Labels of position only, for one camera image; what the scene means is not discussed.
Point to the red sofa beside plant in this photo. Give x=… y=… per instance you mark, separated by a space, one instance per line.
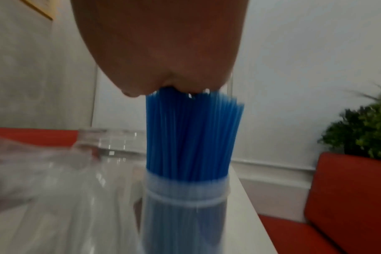
x=350 y=198

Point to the person's right hand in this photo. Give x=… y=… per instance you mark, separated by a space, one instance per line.
x=159 y=44

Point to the clear plastic bag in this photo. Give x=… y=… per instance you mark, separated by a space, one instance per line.
x=52 y=198

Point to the frosted plastic jar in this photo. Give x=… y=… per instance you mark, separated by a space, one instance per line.
x=184 y=223

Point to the clear glass jar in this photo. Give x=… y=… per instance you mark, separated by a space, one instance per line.
x=115 y=146

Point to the small bunch of blue straws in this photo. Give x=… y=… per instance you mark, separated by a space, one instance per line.
x=193 y=134

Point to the green plant hedge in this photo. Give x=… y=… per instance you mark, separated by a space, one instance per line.
x=362 y=134

